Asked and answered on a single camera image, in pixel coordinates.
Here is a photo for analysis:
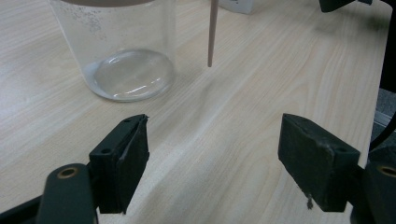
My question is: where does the clear glass cup with handle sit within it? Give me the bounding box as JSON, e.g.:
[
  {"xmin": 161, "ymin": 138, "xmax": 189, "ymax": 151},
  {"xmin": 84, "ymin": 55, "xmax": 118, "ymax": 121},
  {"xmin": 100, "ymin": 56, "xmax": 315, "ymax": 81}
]
[{"xmin": 48, "ymin": 0, "xmax": 177, "ymax": 103}]

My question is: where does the metal floor rail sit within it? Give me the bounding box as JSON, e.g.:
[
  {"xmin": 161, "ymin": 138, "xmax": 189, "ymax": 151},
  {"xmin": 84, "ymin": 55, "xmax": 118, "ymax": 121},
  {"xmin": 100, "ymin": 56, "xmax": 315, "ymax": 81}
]
[{"xmin": 373, "ymin": 109, "xmax": 396, "ymax": 126}]

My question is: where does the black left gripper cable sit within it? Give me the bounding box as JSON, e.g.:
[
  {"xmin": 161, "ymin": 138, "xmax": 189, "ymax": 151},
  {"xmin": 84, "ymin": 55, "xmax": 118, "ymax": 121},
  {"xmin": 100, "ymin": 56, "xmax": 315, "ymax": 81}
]
[{"xmin": 368, "ymin": 110, "xmax": 396, "ymax": 152}]

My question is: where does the white and blue milk pouch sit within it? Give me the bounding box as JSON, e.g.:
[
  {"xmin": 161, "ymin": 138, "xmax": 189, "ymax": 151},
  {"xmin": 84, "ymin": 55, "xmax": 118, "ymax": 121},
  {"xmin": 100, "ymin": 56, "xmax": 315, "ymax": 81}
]
[{"xmin": 218, "ymin": 0, "xmax": 255, "ymax": 15}]

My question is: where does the brown stirring stick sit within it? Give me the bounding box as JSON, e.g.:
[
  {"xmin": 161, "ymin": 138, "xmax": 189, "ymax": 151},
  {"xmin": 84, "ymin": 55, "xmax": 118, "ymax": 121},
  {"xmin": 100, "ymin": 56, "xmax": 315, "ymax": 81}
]
[{"xmin": 206, "ymin": 0, "xmax": 219, "ymax": 68}]

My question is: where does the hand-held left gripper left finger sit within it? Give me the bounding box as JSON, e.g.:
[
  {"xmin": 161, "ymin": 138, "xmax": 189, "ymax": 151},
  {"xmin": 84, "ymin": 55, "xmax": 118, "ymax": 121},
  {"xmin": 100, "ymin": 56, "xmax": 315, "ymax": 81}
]
[{"xmin": 88, "ymin": 113, "xmax": 151, "ymax": 216}]

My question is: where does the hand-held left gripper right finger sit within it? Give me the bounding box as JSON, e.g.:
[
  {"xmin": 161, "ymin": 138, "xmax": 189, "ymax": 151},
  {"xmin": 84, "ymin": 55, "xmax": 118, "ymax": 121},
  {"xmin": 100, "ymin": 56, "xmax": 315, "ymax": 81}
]
[{"xmin": 277, "ymin": 112, "xmax": 362, "ymax": 213}]

